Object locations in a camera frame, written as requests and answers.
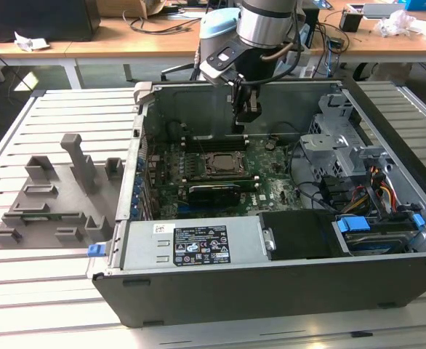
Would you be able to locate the CPU socket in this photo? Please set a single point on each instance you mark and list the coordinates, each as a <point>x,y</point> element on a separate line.
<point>209,156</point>

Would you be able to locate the black rating label sticker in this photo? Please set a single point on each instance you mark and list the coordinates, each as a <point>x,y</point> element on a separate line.
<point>202,245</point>

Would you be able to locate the green RAM stick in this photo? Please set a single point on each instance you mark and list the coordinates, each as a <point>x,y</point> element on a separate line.
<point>55,217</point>

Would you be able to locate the small black box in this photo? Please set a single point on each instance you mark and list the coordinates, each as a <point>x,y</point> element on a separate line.
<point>350,22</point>

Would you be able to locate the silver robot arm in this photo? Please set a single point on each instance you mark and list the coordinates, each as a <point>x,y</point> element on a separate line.
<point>264,22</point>

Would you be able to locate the coin cell battery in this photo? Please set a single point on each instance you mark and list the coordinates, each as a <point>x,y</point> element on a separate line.
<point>269,145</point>

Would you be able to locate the black PC case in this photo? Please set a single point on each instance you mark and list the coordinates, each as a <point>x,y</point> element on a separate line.
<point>271,291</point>

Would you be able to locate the clear plastic bag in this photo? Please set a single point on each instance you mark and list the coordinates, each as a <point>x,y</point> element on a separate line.
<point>398,23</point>

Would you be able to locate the silver power supply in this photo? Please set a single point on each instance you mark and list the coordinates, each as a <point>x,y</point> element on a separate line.
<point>144,247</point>

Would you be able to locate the crumpled white paper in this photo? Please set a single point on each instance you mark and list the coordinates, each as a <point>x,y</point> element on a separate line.
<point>31,43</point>

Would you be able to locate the blue box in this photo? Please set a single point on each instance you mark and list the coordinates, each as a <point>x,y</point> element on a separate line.
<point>425,4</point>

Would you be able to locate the blue plastic latch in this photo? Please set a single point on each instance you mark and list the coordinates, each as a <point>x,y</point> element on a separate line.
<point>96,251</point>

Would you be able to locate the black graphics card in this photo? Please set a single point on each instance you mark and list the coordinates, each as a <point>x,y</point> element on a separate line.
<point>213,196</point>

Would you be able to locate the metal drive cage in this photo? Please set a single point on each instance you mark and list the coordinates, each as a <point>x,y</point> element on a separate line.
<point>329,145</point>

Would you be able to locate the black office chair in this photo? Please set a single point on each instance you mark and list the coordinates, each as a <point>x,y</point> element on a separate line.
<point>365,71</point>

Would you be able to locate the hard disk blue carrier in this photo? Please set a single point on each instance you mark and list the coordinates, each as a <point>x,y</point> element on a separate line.
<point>353,224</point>

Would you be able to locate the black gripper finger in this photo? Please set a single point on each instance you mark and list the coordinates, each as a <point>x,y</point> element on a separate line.
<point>238,109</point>
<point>254,107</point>

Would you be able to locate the cardboard box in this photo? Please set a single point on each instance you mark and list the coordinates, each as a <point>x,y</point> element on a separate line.
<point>133,9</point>

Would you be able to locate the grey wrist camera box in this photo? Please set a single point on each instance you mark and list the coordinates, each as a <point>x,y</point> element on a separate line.
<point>218,63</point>

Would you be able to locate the large black box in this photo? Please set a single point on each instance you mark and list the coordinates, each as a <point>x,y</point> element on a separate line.
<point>35,18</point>

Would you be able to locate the green motherboard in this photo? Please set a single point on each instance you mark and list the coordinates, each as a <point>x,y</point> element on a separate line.
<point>278,189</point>

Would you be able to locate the black plastic shroud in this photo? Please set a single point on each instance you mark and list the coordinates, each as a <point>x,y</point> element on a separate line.
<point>300,236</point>

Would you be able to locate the grey parts rack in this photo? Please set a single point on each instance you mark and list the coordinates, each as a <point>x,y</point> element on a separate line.
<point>71,203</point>

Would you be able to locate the tall black box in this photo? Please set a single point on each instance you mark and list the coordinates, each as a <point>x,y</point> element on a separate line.
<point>313,25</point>

